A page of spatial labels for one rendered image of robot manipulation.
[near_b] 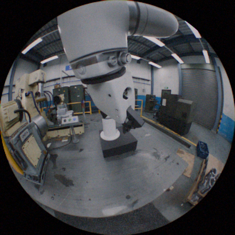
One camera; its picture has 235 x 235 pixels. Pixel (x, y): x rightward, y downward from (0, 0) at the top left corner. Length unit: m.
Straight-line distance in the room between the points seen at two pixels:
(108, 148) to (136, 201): 0.40
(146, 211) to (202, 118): 5.85
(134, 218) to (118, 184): 0.90
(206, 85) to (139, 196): 6.30
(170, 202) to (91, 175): 1.30
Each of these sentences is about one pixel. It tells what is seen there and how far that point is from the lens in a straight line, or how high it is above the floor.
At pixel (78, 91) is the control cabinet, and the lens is 4.07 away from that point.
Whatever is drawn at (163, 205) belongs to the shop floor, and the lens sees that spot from 1.44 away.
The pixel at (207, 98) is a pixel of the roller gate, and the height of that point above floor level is 1.85.
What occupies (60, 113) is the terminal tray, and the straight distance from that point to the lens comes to 0.97.
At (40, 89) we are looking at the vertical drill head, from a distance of 1.11.
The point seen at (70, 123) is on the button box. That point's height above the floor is 1.04.
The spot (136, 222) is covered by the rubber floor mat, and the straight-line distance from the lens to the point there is 1.32.
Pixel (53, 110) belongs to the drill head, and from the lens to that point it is 1.29.
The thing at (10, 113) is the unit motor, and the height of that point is 1.28.
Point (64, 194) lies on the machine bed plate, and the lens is 0.56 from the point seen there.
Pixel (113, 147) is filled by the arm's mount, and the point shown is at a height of 0.90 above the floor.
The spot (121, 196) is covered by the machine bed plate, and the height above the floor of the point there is 0.80.
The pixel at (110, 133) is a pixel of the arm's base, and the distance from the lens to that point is 0.60.
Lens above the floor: 1.27
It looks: 19 degrees down
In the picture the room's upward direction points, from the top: straight up
